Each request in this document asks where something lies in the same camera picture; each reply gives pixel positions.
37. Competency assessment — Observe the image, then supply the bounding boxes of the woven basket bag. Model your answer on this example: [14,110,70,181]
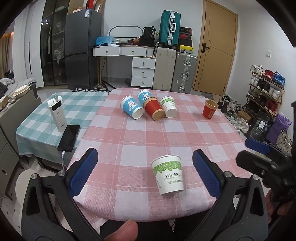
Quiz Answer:
[276,130,292,154]

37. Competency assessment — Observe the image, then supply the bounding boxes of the black printed bag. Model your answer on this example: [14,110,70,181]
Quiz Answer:
[245,118,270,142]

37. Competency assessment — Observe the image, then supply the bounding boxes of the left hand thumb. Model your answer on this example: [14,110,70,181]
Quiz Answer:
[104,219,138,241]

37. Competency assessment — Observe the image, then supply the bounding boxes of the glass display cabinet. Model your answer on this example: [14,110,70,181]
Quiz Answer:
[40,0,69,86]

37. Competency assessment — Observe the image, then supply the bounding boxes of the black bag on desk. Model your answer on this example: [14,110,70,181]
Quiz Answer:
[139,26,156,47]

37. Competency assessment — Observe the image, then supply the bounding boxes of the right hand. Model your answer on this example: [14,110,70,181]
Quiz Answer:
[265,190,287,222]

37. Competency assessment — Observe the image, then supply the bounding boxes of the purple bag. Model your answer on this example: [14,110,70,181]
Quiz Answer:
[266,113,292,145]

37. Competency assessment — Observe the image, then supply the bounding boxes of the black refrigerator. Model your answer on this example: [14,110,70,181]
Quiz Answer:
[64,9,102,90]

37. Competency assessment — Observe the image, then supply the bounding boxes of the black smartphone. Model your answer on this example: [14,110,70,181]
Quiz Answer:
[57,125,80,152]

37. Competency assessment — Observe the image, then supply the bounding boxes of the blue cartoon paper cup front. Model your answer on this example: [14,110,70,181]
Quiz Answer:
[120,95,144,120]

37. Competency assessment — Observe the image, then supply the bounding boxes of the white power bank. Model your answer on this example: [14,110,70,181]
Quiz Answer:
[48,98,67,133]

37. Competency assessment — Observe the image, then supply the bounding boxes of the blue cartoon paper cup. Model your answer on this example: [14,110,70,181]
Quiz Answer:
[137,89,152,105]
[120,95,144,120]

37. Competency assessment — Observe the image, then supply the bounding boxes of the beige suitcase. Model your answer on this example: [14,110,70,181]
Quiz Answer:
[152,47,177,91]

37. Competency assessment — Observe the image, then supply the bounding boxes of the red paper cup upright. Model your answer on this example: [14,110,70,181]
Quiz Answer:
[202,99,218,119]

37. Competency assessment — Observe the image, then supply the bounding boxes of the red paper cup lying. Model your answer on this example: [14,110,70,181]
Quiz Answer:
[143,97,165,121]

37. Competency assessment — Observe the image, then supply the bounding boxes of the blue cartoon paper cup rear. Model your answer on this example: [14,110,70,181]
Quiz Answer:
[137,89,152,105]

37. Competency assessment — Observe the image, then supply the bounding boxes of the stacked shoe boxes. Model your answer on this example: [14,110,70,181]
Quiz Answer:
[179,27,194,55]

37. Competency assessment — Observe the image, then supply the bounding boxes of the white green paper cup lying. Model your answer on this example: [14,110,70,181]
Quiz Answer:
[159,96,178,118]

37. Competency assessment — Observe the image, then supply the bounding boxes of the silver suitcase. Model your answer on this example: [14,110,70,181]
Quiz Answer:
[171,52,197,94]

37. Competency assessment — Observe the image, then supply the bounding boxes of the pink plaid tablecloth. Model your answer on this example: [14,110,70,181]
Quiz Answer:
[72,88,249,221]

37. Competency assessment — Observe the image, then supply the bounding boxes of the white drawer desk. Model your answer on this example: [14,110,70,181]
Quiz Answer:
[93,45,156,88]

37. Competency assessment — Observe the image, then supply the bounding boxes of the white green-leaf paper cup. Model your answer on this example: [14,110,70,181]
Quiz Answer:
[152,155,184,196]

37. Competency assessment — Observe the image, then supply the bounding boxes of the wooden door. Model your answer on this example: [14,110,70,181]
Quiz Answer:
[193,1,238,95]

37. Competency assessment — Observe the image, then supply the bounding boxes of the blue plastic bag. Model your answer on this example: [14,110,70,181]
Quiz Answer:
[95,36,115,46]

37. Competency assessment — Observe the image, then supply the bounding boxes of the teal suitcase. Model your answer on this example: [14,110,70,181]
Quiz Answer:
[159,11,181,48]

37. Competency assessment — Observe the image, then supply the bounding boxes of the pile of shoes on floor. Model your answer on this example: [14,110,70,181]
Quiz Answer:
[218,95,250,134]

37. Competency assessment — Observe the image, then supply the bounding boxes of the wooden shoe rack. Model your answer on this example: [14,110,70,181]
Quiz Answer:
[244,65,285,118]

